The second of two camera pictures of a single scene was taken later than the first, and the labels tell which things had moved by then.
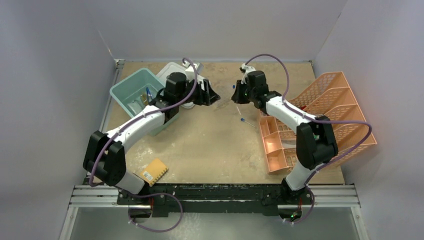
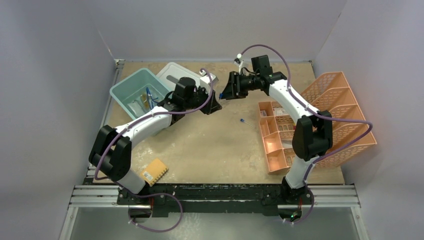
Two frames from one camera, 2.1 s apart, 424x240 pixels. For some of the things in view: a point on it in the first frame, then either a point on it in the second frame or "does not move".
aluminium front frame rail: [107, 197] does not move
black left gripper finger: [208, 95] -> [212, 106]
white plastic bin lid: [172, 67] does not move
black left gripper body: [194, 98] does not move
